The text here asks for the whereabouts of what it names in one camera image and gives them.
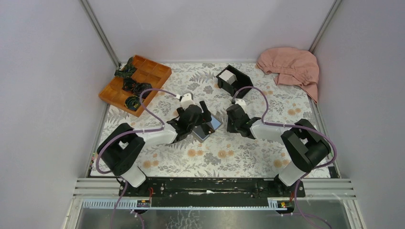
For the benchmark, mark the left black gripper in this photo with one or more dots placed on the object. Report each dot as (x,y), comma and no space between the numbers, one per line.
(204,117)

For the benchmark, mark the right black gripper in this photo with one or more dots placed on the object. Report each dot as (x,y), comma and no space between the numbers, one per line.
(229,129)

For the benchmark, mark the grey leather card holder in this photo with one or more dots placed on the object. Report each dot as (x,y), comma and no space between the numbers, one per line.
(203,131)

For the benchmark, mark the black card tray box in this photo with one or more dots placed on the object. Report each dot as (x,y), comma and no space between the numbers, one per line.
(242,81)

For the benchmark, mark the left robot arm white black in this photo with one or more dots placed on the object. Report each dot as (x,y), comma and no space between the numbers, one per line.
(118,153)

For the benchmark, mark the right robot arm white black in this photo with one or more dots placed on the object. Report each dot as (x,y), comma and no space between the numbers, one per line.
(305,145)

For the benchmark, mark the white card stack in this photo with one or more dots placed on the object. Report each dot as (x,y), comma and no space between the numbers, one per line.
(228,77)

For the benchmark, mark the floral patterned table mat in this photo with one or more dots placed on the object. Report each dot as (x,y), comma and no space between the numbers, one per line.
(222,154)

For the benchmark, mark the dark rolled tie middle right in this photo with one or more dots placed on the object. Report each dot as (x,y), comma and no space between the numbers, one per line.
(140,87)

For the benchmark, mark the dark rolled tie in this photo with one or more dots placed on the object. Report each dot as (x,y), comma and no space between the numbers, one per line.
(129,85)
(127,70)
(133,103)
(140,87)

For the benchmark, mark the dark rolled tie bottom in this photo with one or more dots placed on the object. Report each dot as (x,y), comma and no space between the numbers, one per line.
(133,103)

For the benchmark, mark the pink crumpled cloth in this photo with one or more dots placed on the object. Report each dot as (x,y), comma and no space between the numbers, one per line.
(293,66)

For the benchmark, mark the orange wooden compartment tray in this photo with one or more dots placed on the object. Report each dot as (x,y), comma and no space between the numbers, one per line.
(148,71)

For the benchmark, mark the dark rolled tie middle left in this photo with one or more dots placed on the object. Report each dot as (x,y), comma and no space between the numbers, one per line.
(129,85)

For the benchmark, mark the dark rolled tie top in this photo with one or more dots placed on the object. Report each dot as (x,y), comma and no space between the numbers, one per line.
(127,70)

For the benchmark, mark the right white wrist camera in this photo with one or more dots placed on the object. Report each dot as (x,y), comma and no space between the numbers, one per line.
(241,103)

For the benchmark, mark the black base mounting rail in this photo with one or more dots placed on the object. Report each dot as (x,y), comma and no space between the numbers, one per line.
(178,192)

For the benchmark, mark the aluminium frame rail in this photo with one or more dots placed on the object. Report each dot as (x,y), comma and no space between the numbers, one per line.
(103,192)

